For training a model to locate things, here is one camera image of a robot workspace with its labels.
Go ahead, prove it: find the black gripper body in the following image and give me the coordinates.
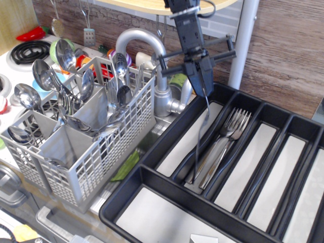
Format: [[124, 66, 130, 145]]
[[158, 10, 236, 76]]

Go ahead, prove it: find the steel fork in tray right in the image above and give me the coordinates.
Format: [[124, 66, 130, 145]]
[[198, 110, 252, 190]]

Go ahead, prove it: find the steel spoon far left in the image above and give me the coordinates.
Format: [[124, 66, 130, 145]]
[[14, 84, 44, 114]]

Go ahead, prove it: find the steel spoon basket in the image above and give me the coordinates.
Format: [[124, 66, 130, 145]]
[[112, 52, 127, 85], [76, 69, 94, 104]]

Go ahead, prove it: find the large steel spoon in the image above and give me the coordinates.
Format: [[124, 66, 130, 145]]
[[55, 39, 82, 76], [32, 59, 71, 95]]

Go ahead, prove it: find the large steel spoon left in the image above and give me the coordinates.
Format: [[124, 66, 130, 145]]
[[32, 59, 71, 95]]

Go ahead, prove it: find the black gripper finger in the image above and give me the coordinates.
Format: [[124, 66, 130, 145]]
[[199, 56, 214, 96], [184, 62, 204, 96]]

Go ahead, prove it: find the black cutlery tray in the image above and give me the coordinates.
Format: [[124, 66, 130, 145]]
[[99, 84, 323, 242]]

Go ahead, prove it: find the dark steel spoon centre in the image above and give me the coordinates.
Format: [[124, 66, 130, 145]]
[[108, 85, 133, 123]]

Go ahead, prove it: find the grey plastic cutlery basket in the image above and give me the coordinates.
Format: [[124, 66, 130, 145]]
[[0, 56, 156, 214]]

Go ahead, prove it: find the silver sink faucet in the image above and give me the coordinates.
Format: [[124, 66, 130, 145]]
[[115, 28, 193, 117]]

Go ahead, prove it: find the steel fork carried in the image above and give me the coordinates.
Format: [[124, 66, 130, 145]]
[[192, 95, 211, 184]]

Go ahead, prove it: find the steel fork in tray left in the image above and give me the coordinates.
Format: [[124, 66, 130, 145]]
[[185, 108, 244, 184]]

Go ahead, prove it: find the steel spoon centre basket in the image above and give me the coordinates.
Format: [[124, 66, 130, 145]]
[[76, 69, 94, 104]]

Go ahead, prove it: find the steel spoon lying front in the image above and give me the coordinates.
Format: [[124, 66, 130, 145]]
[[92, 120, 122, 142]]

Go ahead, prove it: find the steel fork in tray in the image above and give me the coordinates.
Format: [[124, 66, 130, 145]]
[[185, 108, 244, 184], [198, 110, 252, 190]]

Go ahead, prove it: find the green toy bowl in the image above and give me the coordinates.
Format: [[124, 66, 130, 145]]
[[49, 38, 75, 64]]

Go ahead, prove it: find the white metal post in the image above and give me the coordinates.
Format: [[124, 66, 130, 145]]
[[228, 0, 260, 90]]

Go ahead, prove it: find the light wooden shelf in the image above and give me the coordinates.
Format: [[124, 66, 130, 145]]
[[94, 0, 236, 16]]

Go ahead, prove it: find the large steel spoon top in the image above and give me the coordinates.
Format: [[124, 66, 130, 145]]
[[55, 39, 82, 76]]

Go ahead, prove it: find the steel spoon back basket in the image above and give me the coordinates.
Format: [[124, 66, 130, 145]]
[[112, 52, 127, 85]]

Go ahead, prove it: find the hanging slotted spoon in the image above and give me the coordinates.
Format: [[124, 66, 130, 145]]
[[50, 0, 64, 38]]

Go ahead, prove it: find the black stove burner coil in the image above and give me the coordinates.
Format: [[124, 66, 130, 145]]
[[10, 40, 51, 65]]

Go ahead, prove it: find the red toy chili pepper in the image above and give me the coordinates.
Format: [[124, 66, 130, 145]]
[[16, 26, 49, 42]]

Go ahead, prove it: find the steel spoon front left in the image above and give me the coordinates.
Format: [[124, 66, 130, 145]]
[[7, 126, 34, 146]]

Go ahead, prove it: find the hanging metal spatula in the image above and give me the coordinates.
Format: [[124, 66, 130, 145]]
[[79, 1, 96, 47]]

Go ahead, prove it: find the steel fork back basket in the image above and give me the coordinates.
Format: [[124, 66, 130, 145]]
[[133, 63, 145, 98]]

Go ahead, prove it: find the green toy leaf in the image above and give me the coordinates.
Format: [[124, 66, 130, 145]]
[[110, 150, 140, 182]]

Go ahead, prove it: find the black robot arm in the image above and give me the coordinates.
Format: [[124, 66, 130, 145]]
[[158, 1, 236, 97]]

